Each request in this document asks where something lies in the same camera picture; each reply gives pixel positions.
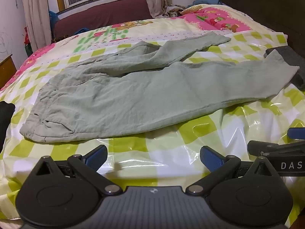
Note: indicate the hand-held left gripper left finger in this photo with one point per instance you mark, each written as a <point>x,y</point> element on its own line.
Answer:
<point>95,157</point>

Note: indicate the green checked bed sheet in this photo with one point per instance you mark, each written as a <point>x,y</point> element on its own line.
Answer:
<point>166,145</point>

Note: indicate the dark grey folded clothes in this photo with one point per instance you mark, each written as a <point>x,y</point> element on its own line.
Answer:
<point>294,57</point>

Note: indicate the light green pants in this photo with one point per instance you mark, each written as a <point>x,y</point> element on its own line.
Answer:
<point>143,95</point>

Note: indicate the blue pillow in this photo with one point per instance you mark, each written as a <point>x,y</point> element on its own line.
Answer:
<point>205,2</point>

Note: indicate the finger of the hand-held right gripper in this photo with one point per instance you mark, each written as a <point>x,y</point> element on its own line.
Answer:
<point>274,146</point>
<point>296,133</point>

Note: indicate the red and green wall hanging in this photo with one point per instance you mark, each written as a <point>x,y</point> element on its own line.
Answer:
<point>27,40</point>

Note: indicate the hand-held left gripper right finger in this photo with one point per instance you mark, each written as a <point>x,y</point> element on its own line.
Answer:
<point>211,158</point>

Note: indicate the dark brown headboard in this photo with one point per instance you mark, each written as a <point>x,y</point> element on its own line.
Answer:
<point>262,4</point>

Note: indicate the blue cloth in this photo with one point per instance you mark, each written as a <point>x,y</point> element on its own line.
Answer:
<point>53,19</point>
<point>82,31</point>

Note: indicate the wooden side cabinet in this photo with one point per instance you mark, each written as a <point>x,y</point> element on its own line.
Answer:
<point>7,71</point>

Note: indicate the patterned cloth bundle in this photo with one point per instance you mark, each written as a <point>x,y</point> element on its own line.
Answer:
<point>174,13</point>

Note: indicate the pink printed quilt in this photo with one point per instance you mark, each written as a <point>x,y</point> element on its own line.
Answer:
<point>214,19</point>

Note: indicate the black pants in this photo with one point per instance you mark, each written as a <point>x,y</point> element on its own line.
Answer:
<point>6,119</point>

